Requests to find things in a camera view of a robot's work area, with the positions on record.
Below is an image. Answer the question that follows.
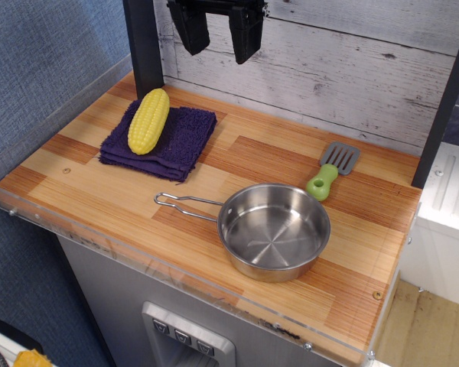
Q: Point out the green handled grey spatula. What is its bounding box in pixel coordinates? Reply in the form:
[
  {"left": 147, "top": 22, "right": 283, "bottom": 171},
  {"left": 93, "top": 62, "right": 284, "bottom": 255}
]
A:
[{"left": 306, "top": 141, "right": 360, "bottom": 201}]

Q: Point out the silver dispenser panel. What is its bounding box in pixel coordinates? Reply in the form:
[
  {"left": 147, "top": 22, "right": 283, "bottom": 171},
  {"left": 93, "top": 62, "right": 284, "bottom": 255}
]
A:
[{"left": 142, "top": 301, "right": 236, "bottom": 366}]

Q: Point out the yellow object bottom left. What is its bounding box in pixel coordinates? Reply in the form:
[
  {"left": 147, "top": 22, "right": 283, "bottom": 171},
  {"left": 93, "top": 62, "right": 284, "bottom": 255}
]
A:
[{"left": 13, "top": 349, "right": 54, "bottom": 367}]

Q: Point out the white ribbed side panel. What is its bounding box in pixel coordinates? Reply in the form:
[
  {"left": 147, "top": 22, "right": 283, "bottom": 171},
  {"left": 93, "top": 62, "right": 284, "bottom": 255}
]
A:
[{"left": 419, "top": 142, "right": 459, "bottom": 230}]

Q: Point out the dark blue folded towel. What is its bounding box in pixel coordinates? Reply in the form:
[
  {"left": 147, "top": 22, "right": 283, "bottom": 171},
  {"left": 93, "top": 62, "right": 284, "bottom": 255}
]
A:
[{"left": 99, "top": 100, "right": 217, "bottom": 183}]

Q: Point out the black right frame post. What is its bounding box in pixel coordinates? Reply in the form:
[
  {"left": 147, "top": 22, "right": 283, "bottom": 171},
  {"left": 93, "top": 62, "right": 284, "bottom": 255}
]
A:
[{"left": 412, "top": 50, "right": 459, "bottom": 189}]

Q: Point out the grey toy fridge cabinet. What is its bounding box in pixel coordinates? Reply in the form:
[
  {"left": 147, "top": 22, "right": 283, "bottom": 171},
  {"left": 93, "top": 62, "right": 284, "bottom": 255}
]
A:
[{"left": 59, "top": 237, "right": 334, "bottom": 366}]

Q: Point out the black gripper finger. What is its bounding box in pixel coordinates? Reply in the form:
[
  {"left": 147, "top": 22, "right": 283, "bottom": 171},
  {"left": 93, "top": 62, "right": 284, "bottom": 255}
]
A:
[
  {"left": 229, "top": 13, "right": 264, "bottom": 64},
  {"left": 170, "top": 7, "right": 210, "bottom": 55}
]

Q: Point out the clear acrylic guard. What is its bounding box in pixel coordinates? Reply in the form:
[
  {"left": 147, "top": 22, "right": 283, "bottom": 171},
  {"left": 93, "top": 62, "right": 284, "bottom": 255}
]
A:
[{"left": 0, "top": 50, "right": 426, "bottom": 365}]

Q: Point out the black left frame post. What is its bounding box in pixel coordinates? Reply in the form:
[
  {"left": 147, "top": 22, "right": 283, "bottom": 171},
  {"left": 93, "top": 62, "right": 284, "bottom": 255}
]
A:
[{"left": 122, "top": 0, "right": 164, "bottom": 99}]

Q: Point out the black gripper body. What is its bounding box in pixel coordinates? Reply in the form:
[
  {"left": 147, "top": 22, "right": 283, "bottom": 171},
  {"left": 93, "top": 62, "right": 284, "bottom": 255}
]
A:
[{"left": 167, "top": 0, "right": 269, "bottom": 17}]

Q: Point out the black frame post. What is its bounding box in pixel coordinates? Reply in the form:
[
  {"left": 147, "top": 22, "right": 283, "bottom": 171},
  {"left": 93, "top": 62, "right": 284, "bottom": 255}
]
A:
[
  {"left": 122, "top": 0, "right": 164, "bottom": 99},
  {"left": 412, "top": 50, "right": 459, "bottom": 189}
]

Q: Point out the stainless steel pan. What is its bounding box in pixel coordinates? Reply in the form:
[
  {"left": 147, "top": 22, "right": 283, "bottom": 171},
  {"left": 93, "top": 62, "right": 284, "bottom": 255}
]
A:
[{"left": 154, "top": 182, "right": 332, "bottom": 284}]

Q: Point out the yellow plastic corn cob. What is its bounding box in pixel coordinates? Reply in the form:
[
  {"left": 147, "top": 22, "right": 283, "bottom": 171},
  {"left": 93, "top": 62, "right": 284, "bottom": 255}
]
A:
[{"left": 128, "top": 88, "right": 170, "bottom": 155}]

